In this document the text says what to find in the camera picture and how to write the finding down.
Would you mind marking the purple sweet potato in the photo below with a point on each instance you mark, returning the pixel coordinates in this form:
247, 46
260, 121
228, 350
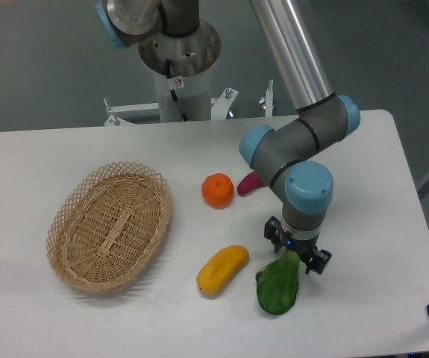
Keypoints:
249, 184

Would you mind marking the grey robot arm, blue caps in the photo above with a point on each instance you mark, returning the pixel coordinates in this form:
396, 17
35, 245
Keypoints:
179, 47

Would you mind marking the white metal base frame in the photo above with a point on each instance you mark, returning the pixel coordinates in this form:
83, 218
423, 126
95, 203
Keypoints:
221, 109

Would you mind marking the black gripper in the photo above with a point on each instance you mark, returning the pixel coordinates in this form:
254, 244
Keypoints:
302, 242

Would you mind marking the yellow mango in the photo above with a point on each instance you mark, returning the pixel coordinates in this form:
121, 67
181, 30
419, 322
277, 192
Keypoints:
220, 269

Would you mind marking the woven wicker basket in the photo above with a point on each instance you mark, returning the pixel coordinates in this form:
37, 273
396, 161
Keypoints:
110, 227

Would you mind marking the green bok choy vegetable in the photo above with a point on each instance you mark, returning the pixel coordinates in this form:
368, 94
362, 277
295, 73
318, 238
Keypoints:
277, 284

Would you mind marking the orange tangerine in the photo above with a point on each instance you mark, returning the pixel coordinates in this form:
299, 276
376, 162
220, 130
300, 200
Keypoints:
217, 190

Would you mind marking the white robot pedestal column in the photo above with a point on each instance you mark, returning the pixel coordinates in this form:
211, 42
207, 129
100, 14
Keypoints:
183, 97

